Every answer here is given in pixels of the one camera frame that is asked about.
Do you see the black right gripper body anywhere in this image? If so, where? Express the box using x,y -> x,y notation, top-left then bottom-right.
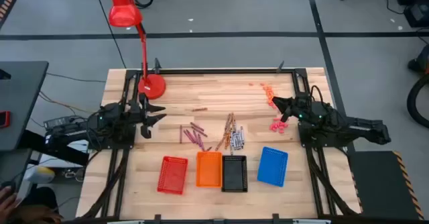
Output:
288,92 -> 314,121

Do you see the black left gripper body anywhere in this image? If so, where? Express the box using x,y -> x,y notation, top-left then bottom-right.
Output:
129,92 -> 152,139

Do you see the orange plastic basket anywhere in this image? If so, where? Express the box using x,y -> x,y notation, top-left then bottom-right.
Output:
196,151 -> 223,188

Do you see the person's forearm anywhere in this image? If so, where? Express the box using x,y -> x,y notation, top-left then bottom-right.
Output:
15,204 -> 64,224

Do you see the blue plastic basket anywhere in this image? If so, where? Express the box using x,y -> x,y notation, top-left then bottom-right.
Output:
257,146 -> 289,188

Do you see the red plastic basket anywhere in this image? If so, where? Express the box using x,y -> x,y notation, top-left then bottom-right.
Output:
157,156 -> 189,195

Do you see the black plastic basket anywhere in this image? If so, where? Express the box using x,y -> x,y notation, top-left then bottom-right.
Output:
221,155 -> 249,193

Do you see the black power adapter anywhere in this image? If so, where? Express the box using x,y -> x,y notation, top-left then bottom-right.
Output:
43,115 -> 73,131

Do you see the white box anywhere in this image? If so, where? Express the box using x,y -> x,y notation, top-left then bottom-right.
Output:
33,139 -> 90,170

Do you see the red desk lamp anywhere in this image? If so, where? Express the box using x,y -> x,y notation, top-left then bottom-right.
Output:
107,0 -> 167,101

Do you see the black platform striped edge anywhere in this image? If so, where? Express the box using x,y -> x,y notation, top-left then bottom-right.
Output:
347,150 -> 426,221

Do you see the yellow white object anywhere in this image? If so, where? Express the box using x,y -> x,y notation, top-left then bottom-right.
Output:
25,166 -> 56,184

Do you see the black desk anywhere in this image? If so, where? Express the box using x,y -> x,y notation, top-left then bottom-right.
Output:
0,60 -> 50,152

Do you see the black box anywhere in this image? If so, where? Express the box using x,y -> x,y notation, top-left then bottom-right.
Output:
393,0 -> 429,29

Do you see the person's hand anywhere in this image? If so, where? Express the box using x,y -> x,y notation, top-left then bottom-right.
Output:
0,186 -> 19,217

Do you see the black lamp cable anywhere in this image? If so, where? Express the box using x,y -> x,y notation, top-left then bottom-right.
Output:
93,0 -> 127,69

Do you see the black aluminium table frame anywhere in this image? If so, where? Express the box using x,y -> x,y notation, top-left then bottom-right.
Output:
76,58 -> 362,224

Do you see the yellow floor cable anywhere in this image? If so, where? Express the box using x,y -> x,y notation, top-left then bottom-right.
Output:
38,91 -> 95,115

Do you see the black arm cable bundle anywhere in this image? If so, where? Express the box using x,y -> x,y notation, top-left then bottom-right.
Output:
306,148 -> 358,217
82,148 -> 130,220

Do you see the black floor cable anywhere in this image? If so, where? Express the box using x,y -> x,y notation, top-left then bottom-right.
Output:
46,72 -> 107,83

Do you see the black vacuum hose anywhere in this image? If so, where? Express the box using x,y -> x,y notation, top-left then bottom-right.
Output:
406,74 -> 429,129

